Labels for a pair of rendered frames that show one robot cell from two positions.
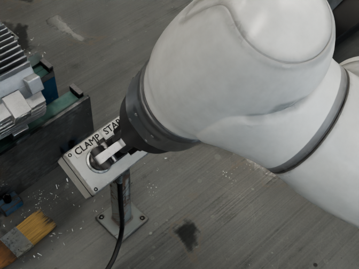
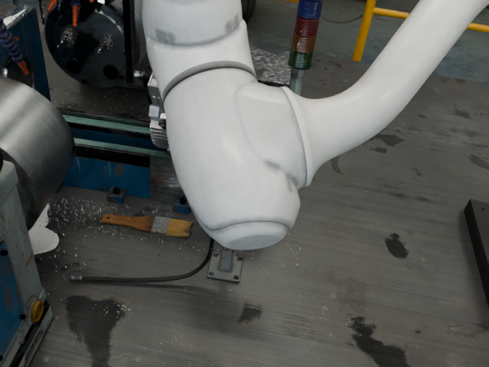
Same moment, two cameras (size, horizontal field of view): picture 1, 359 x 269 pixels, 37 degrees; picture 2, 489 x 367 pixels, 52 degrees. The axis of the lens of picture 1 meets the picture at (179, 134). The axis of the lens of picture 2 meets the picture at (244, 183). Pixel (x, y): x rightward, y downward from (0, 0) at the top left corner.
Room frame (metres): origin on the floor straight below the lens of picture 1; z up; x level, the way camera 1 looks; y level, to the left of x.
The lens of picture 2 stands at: (0.03, -0.49, 1.61)
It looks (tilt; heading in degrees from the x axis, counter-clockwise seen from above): 39 degrees down; 52
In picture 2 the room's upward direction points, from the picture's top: 7 degrees clockwise
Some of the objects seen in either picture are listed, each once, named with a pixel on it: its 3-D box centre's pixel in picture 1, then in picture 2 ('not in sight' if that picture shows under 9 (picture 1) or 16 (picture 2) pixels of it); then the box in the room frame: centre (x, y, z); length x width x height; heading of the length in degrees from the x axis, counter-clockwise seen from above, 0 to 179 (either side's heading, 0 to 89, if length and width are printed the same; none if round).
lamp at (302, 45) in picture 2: not in sight; (303, 40); (0.90, 0.45, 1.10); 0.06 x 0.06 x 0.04
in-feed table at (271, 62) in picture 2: not in sight; (253, 76); (0.94, 0.70, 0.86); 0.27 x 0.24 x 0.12; 50
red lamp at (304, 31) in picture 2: not in sight; (306, 23); (0.90, 0.45, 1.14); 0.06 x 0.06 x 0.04
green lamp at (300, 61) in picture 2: not in sight; (300, 56); (0.90, 0.45, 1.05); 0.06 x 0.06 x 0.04
